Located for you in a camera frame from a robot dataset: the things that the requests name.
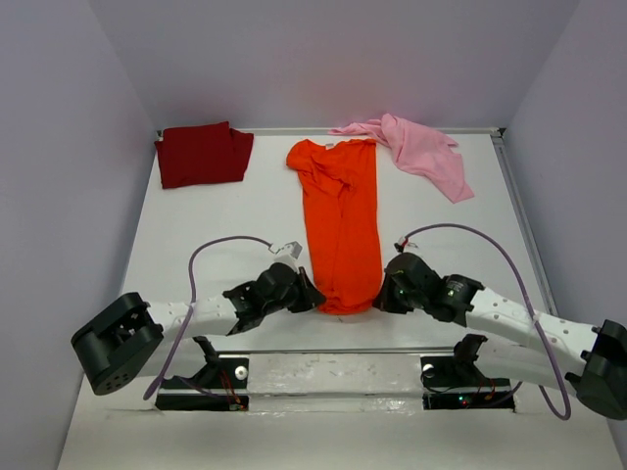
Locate aluminium table edge rail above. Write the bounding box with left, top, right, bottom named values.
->
left=490, top=127, right=560, bottom=318

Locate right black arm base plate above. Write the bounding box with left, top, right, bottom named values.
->
left=419, top=355, right=515, bottom=411

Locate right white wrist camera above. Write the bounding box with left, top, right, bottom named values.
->
left=394, top=236, right=418, bottom=254

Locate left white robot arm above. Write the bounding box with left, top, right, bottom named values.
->
left=71, top=261, right=326, bottom=396

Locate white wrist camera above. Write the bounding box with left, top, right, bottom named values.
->
left=268, top=241, right=303, bottom=270
left=394, top=236, right=418, bottom=254

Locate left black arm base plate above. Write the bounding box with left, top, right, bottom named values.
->
left=155, top=354, right=250, bottom=412

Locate dark red folded t-shirt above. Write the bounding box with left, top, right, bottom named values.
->
left=155, top=121, right=254, bottom=189

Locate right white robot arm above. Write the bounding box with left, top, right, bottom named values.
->
left=372, top=253, right=626, bottom=421

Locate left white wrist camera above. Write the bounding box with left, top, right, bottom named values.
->
left=268, top=241, right=303, bottom=270

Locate pink t-shirt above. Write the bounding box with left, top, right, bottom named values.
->
left=329, top=114, right=474, bottom=204

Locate orange t-shirt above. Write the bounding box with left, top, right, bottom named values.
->
left=286, top=139, right=383, bottom=315

